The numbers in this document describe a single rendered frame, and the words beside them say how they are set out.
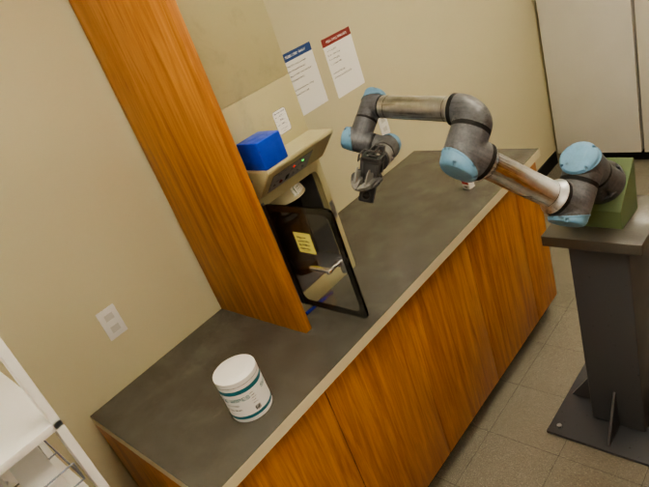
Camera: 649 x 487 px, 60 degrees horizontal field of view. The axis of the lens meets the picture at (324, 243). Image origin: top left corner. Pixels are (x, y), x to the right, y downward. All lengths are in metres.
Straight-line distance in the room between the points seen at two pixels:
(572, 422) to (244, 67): 1.94
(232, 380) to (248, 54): 0.98
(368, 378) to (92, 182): 1.13
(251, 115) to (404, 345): 0.96
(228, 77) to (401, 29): 1.56
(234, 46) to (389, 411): 1.32
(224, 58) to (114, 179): 0.58
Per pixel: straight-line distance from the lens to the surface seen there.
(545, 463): 2.60
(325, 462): 1.91
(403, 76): 3.16
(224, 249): 2.00
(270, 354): 1.93
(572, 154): 1.94
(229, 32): 1.83
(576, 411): 2.75
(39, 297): 2.01
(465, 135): 1.66
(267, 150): 1.73
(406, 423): 2.21
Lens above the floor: 2.02
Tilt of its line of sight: 26 degrees down
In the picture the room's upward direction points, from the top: 20 degrees counter-clockwise
